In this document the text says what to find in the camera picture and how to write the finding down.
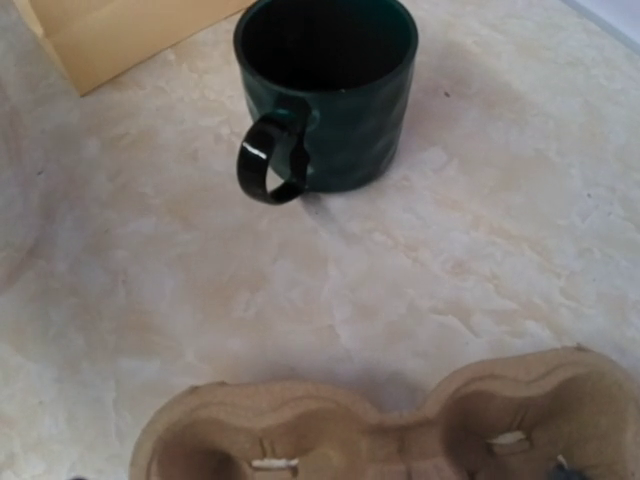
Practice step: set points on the dark green mug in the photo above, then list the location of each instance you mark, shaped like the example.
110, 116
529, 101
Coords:
327, 86

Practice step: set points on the brown paper bag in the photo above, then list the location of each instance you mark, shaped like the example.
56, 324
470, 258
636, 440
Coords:
92, 42

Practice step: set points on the cardboard cup carrier tray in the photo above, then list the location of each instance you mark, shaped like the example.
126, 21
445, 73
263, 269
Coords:
533, 416

